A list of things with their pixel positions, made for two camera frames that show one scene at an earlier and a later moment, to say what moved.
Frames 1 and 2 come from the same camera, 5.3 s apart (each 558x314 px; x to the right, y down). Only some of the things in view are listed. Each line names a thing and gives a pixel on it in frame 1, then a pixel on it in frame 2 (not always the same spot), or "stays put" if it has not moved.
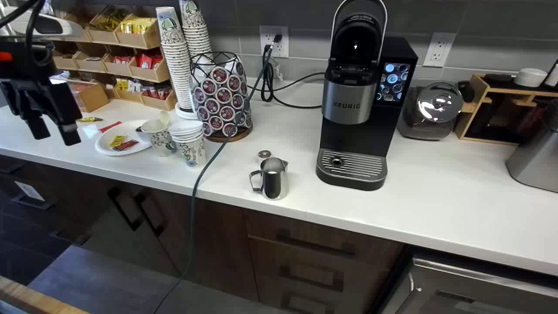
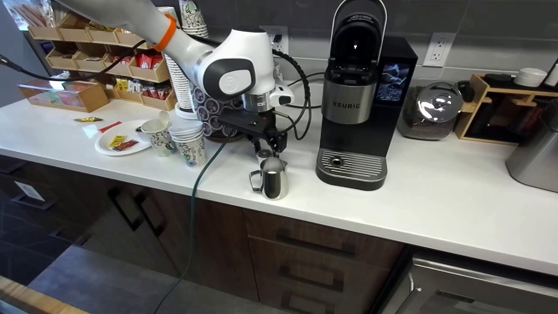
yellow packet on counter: (92, 119) stays put
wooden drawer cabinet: (261, 262) stays put
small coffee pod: (264, 153) stays put
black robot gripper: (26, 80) → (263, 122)
